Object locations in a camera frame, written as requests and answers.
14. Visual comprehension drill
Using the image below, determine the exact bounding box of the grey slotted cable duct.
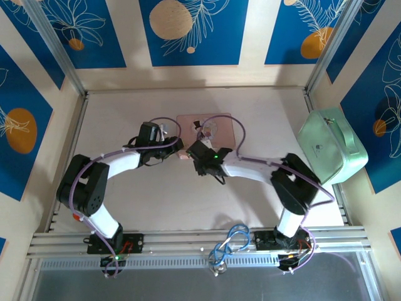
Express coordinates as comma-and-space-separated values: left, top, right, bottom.
39, 255, 283, 271

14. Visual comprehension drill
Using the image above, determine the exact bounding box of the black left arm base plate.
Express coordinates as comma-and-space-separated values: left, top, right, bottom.
86, 233, 144, 255

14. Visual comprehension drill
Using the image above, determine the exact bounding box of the aluminium corner post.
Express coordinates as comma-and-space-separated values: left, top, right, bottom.
23, 0, 88, 97
304, 0, 363, 94

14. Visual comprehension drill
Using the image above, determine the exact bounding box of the small metal knob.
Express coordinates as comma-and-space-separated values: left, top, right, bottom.
210, 261, 227, 278

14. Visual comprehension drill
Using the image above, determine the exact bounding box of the small circuit board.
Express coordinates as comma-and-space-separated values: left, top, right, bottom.
99, 253, 130, 267

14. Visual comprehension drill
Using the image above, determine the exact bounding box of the aluminium front frame rail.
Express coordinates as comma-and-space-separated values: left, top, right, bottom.
26, 228, 373, 260

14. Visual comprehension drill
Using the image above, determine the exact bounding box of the mint green metallic case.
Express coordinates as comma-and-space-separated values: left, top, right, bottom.
296, 107, 369, 186

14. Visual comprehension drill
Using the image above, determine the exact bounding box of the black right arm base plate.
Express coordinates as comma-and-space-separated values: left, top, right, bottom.
254, 230, 314, 251

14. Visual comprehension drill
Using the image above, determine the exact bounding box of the blue twisted cable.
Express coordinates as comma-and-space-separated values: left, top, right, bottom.
209, 223, 251, 264

